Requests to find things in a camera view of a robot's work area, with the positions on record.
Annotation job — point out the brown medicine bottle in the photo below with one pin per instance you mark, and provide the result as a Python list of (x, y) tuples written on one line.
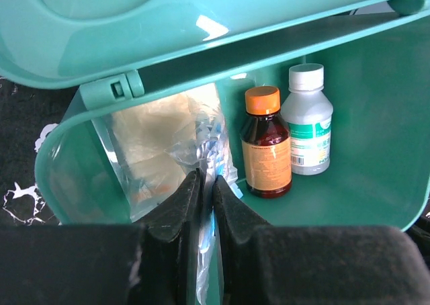
[(266, 144)]

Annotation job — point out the green medicine box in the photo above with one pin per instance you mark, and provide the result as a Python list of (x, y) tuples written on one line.
[(141, 56)]

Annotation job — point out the beige bandage bag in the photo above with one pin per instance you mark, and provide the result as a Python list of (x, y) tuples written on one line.
[(135, 141)]

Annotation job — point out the blue mask clear bag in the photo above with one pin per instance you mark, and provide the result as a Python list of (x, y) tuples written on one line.
[(203, 144)]

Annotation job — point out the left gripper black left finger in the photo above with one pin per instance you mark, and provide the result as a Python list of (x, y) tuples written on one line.
[(152, 261)]

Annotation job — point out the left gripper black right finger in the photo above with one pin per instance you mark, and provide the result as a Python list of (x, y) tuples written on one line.
[(266, 264)]

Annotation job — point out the white medicine bottle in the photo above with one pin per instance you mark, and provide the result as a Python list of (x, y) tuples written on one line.
[(308, 113)]

